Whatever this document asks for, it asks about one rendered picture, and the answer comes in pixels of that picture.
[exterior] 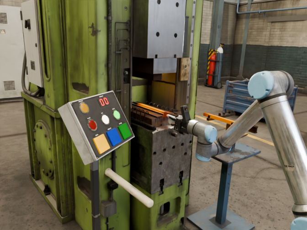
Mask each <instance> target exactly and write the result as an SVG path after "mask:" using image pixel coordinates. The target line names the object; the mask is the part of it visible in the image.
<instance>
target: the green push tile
mask: <svg viewBox="0 0 307 230"><path fill-rule="evenodd" d="M118 129H119V132H120V134H121V136H122V138H123V140H125V139H126V138H128V137H130V136H131V132H130V130H129V128H128V126H127V124H126V123H124V124H122V125H120V126H118Z"/></svg>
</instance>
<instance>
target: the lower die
mask: <svg viewBox="0 0 307 230"><path fill-rule="evenodd" d="M136 103H141V102H138V101H137V102H136ZM142 104H144V103H142ZM145 105H148V104H145ZM132 106H133V107H136V108H137V109H138V108H140V110H144V111H145V112H146V111H148V112H149V115H148V112H146V113H145V123H147V124H149V125H152V126H155V127H161V126H164V125H169V120H168V117H164V114H163V113H160V112H157V111H155V110H151V109H148V108H145V107H142V106H139V105H136V104H134V103H132ZM148 106H151V105H148ZM151 107H154V106H151ZM136 108H134V109H133V117H134V118H136ZM154 108H157V107H154ZM157 109H160V108H157ZM140 110H139V109H138V110H137V119H138V120H140ZM160 110H163V109H160ZM144 111H141V121H142V122H144ZM163 111H166V110H163ZM131 117H132V108H131ZM161 124H162V125H161Z"/></svg>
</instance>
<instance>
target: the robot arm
mask: <svg viewBox="0 0 307 230"><path fill-rule="evenodd" d="M293 89H294V80H293V78H292V76H291V75H290V74H289V73H287V72H285V71H262V72H258V73H256V74H254V75H253V76H252V77H251V79H250V81H249V83H248V92H249V94H250V96H251V97H252V98H254V99H256V101H254V103H252V104H251V105H250V106H249V107H248V108H247V109H246V110H245V111H244V112H243V113H242V115H241V116H240V117H239V118H238V119H237V120H236V121H235V122H234V123H233V124H232V125H231V126H230V127H229V128H228V129H227V130H226V131H225V132H224V133H223V134H222V135H221V136H220V137H219V138H218V139H217V140H216V138H217V130H216V128H215V127H213V126H211V125H207V124H205V123H202V122H199V121H197V120H191V118H190V114H189V110H188V106H187V105H185V106H181V107H180V109H181V113H182V115H179V116H178V117H175V116H172V115H169V114H167V117H168V120H169V124H171V123H172V122H174V123H175V125H174V130H176V129H178V130H176V131H178V132H180V131H181V132H184V133H186V134H192V135H194V136H197V144H196V158H197V159H198V160H200V161H203V162H208V161H210V159H211V157H213V156H216V155H220V154H225V153H227V152H229V151H230V150H231V148H232V145H233V144H234V143H235V142H236V141H237V140H238V139H240V138H241V137H242V136H243V135H244V134H245V133H246V132H247V131H248V130H249V129H251V128H252V127H253V126H254V125H255V124H256V123H257V122H258V121H259V120H260V119H261V118H263V117H264V118H265V122H266V124H267V127H268V130H269V132H270V136H271V138H272V141H273V143H274V146H275V149H276V152H277V155H278V158H279V160H280V163H281V166H282V169H283V172H284V174H285V177H286V180H287V183H288V186H289V188H290V191H291V194H292V197H293V199H294V204H293V207H292V208H291V209H292V212H293V215H294V218H295V219H294V220H293V221H292V223H291V226H290V230H307V148H306V145H305V143H304V140H303V138H302V135H301V133H300V130H299V127H298V125H297V122H296V119H295V117H294V114H293V112H292V109H291V107H290V104H289V101H288V98H289V97H290V95H291V94H292V92H293ZM175 128H176V129H175ZM180 129H181V130H180Z"/></svg>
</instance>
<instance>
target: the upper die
mask: <svg viewBox="0 0 307 230"><path fill-rule="evenodd" d="M176 67H177V58H141V57H133V58H132V70H133V71H139V72H144V73H151V74H159V73H176Z"/></svg>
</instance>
